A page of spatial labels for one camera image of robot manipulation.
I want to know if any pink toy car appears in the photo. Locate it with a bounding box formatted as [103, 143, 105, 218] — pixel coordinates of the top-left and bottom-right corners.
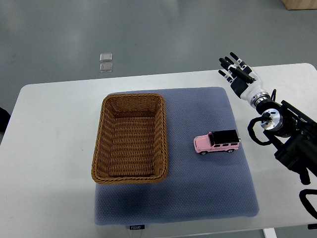
[193, 130, 241, 155]

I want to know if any black object at left edge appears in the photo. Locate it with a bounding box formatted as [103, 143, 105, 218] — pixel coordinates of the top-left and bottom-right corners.
[0, 108, 10, 132]

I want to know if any brown wicker basket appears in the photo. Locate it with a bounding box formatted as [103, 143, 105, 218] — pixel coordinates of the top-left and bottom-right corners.
[91, 93, 168, 185]

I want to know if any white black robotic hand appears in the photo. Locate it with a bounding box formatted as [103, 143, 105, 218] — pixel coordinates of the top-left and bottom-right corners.
[218, 52, 270, 108]

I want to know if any upper metal floor plate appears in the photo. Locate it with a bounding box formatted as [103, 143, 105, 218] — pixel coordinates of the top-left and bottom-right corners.
[100, 53, 112, 62]

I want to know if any blue grey cushion mat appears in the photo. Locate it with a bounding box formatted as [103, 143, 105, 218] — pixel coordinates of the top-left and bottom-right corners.
[95, 87, 259, 225]

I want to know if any white table leg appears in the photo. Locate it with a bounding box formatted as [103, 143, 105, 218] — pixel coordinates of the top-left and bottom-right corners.
[263, 228, 277, 238]

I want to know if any wooden box corner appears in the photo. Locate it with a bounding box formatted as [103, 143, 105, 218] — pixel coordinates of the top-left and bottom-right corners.
[282, 0, 317, 10]

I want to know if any black label tag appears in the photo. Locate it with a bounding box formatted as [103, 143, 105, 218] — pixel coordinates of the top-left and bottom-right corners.
[129, 225, 145, 230]

